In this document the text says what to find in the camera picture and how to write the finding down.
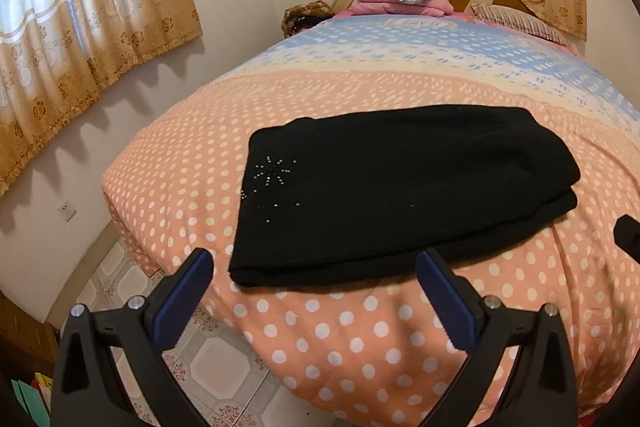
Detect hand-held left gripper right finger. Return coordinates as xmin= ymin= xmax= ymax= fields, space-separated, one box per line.
xmin=415 ymin=248 xmax=581 ymax=427

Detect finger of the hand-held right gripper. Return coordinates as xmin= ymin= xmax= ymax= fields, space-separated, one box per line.
xmin=614 ymin=214 xmax=640 ymax=264

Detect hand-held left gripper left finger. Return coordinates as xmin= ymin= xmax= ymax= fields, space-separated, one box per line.
xmin=50 ymin=248 xmax=216 ymax=427

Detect black pants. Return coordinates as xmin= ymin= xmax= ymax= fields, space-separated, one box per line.
xmin=228 ymin=104 xmax=582 ymax=288

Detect polka-dot bed blanket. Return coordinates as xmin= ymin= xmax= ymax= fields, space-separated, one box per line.
xmin=100 ymin=9 xmax=640 ymax=424

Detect brown wooden furniture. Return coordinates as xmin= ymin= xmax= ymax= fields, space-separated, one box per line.
xmin=0 ymin=292 xmax=63 ymax=388

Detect coloured paper sheets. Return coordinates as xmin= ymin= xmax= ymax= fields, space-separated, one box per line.
xmin=11 ymin=372 xmax=55 ymax=415

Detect striped pillow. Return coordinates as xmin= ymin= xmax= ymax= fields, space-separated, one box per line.
xmin=470 ymin=3 xmax=572 ymax=48

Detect pink folded blanket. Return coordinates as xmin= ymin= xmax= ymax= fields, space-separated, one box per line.
xmin=332 ymin=0 xmax=456 ymax=19

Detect brown patterned bag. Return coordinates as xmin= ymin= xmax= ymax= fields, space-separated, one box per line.
xmin=280 ymin=0 xmax=335 ymax=39

